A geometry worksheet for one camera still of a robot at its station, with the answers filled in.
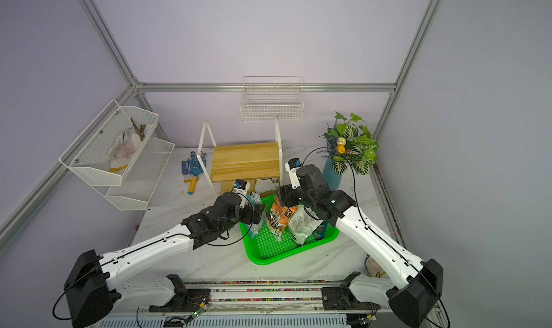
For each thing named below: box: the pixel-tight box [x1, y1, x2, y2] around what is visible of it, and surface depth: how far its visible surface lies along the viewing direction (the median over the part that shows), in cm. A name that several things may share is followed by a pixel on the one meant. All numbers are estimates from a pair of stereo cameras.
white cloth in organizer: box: [107, 127, 142, 172], surface depth 80 cm
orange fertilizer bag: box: [266, 195, 297, 242], surface depth 86 cm
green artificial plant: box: [316, 111, 380, 176], surface depth 78 cm
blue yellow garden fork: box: [187, 174, 198, 195], surface depth 106 cm
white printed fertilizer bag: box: [287, 204, 325, 246], surface depth 80 cm
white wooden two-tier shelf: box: [196, 116, 284, 196], surface depth 88 cm
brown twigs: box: [130, 117, 146, 142], surface depth 87 cm
